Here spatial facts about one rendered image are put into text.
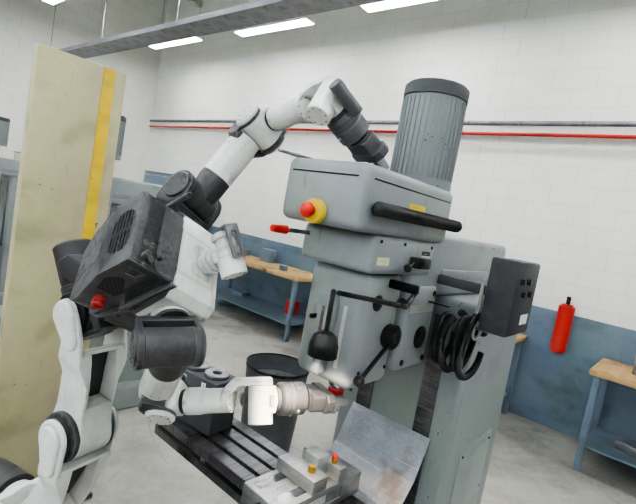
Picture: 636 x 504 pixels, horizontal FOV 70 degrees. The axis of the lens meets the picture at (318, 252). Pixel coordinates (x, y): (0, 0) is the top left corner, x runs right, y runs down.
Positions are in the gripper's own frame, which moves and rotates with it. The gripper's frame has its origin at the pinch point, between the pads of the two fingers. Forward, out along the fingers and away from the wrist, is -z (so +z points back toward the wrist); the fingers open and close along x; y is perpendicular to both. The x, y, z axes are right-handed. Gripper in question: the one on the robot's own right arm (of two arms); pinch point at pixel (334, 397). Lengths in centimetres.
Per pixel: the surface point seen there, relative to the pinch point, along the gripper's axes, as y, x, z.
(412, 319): -25.9, -5.6, -17.9
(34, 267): 0, 151, 85
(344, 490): 28.2, -2.6, -8.4
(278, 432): 103, 164, -73
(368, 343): -19.8, -10.6, -0.1
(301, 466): 20.7, 0.1, 6.4
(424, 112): -87, 4, -14
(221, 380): 13.0, 43.2, 19.0
